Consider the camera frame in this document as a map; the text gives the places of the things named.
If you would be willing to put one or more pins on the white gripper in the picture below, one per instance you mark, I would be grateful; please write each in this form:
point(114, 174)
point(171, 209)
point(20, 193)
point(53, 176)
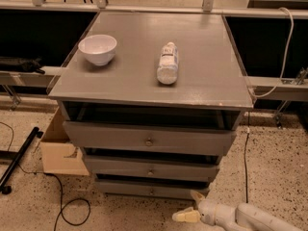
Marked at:
point(212, 213)

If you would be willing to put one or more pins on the grey bottom drawer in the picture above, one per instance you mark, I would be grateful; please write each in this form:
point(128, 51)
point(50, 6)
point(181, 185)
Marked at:
point(143, 190)

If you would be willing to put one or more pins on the grey drawer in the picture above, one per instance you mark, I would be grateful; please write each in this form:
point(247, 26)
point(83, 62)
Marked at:
point(151, 168)
point(150, 139)
point(143, 190)

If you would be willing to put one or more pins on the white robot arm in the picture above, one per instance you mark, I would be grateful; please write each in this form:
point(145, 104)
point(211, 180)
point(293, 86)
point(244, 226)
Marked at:
point(244, 217)

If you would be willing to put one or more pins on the grey middle drawer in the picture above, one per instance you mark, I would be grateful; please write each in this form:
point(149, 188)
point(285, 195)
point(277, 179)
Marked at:
point(151, 168)

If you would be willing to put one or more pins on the grey top drawer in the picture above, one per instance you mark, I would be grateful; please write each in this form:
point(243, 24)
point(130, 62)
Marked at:
point(150, 139)

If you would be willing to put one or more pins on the grey drawer cabinet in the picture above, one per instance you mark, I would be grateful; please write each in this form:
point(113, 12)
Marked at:
point(210, 91)

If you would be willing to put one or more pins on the white plastic bottle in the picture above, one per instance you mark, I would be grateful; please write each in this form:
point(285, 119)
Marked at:
point(167, 70)

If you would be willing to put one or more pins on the cardboard box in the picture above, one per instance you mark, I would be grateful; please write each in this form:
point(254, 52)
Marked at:
point(58, 154)

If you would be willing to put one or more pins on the white ceramic bowl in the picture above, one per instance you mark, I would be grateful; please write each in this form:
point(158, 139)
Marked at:
point(98, 49)

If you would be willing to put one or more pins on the black metal stand bar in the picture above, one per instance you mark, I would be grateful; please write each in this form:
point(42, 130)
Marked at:
point(14, 158)

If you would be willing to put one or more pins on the black cloth bundle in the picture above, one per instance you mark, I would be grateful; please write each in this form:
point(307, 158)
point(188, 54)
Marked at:
point(20, 65)

